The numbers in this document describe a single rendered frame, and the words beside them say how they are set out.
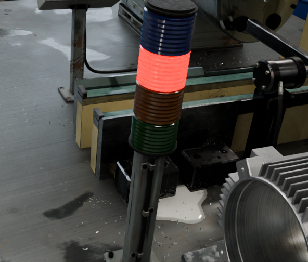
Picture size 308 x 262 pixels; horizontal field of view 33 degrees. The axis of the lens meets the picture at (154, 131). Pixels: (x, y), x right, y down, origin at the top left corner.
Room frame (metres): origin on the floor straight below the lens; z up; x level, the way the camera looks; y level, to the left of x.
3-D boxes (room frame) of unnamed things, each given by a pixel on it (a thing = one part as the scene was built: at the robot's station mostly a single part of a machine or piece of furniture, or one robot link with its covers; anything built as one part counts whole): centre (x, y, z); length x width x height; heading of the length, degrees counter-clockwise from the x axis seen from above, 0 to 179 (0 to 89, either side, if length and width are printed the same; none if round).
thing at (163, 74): (0.56, 0.00, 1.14); 0.06 x 0.06 x 0.04
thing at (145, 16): (0.56, 0.00, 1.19); 0.06 x 0.06 x 0.04
